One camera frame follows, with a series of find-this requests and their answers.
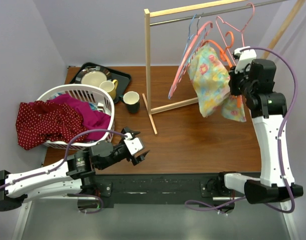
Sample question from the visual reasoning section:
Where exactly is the floral pastel skirt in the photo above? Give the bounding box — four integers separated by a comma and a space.
188, 44, 246, 123

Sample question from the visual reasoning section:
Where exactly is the pink plastic hanger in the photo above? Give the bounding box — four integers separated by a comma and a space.
168, 21, 213, 99

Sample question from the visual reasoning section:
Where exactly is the red polka dot skirt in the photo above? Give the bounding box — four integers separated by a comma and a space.
16, 101, 87, 151

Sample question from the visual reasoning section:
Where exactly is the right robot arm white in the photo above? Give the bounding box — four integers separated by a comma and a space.
206, 46, 303, 205

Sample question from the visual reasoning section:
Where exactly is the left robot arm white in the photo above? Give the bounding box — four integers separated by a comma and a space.
0, 127, 147, 214

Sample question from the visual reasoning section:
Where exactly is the black mug cream inside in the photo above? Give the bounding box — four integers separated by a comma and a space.
119, 91, 140, 114

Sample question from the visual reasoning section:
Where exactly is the magenta cloth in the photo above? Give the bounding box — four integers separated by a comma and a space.
36, 98, 111, 143

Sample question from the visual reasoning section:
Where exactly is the white laundry basket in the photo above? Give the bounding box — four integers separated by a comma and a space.
37, 84, 115, 150

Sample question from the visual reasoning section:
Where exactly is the yellow mug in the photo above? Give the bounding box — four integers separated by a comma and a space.
99, 79, 118, 100

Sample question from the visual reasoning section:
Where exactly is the black tray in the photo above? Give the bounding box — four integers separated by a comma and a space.
69, 62, 132, 104

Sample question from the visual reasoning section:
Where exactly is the cream plate black rim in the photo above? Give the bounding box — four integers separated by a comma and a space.
75, 65, 112, 87

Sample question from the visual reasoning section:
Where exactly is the wooden clothes rack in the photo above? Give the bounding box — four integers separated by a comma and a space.
142, 0, 306, 135

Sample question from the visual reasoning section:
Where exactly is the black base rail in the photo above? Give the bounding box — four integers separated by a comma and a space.
77, 173, 240, 209

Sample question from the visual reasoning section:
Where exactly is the blue wire hanger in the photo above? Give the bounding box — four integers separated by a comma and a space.
168, 14, 205, 99

